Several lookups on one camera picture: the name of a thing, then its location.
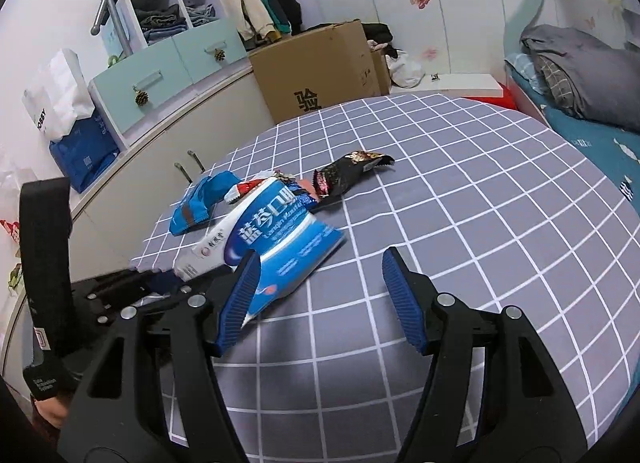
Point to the green hair claw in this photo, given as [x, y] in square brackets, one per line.
[115, 60]

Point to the light blue pillow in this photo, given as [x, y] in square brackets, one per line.
[520, 65]

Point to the blue white mask packet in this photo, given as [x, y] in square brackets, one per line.
[290, 243]

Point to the white low platform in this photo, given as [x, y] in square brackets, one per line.
[460, 84]

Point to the white low cabinet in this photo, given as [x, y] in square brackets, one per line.
[150, 163]

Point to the wide teal drawer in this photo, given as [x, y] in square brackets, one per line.
[120, 93]

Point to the folded blue clothes stack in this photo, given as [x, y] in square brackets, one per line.
[202, 15]

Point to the pink flower sticker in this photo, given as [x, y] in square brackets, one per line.
[431, 53]

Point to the grey duvet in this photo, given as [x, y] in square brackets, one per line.
[590, 78]

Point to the black snack wrapper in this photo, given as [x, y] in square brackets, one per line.
[345, 173]

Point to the narrow teal drawer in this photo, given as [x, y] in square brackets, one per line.
[200, 55]

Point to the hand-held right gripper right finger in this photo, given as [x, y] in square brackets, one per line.
[405, 303]

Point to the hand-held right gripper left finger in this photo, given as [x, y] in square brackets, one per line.
[242, 295]

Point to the folded dark jeans stack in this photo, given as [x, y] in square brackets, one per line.
[160, 23]

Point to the white paper shopping bag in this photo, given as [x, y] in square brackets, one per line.
[60, 98]

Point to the white plastic bag red print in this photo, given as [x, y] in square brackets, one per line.
[10, 228]

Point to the red white small wrapper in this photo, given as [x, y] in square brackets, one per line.
[245, 188]

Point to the black clothes pile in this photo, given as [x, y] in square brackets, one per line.
[377, 33]

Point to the blue patterned bag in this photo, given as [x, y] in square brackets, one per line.
[80, 158]

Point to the pinecone ornament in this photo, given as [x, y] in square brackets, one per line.
[142, 98]
[219, 55]

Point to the large cardboard box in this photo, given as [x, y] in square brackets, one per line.
[310, 73]

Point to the small pale butterfly sticker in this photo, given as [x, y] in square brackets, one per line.
[588, 23]

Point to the teal candy print bed sheet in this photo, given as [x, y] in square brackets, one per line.
[600, 153]

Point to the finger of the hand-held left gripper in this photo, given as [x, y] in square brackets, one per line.
[165, 288]
[120, 280]

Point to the green hanging jacket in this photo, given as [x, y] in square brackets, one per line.
[274, 10]

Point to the grey checked tablecloth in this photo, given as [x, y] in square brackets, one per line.
[450, 193]

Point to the beige hanging jacket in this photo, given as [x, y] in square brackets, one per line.
[245, 3]

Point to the green crumpled wrapper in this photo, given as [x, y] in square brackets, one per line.
[15, 278]

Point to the small blue wrapper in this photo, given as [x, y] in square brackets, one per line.
[192, 205]

